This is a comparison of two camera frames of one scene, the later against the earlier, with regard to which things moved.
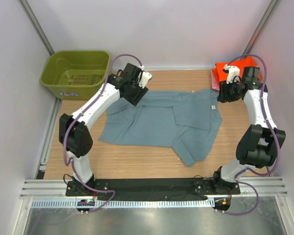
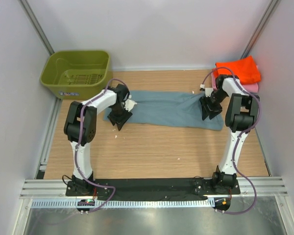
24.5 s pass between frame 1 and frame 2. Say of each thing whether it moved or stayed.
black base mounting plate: stayed
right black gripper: moved
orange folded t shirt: stayed
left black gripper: moved
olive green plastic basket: stayed
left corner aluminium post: stayed
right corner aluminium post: stayed
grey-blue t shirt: moved
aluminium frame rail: stayed
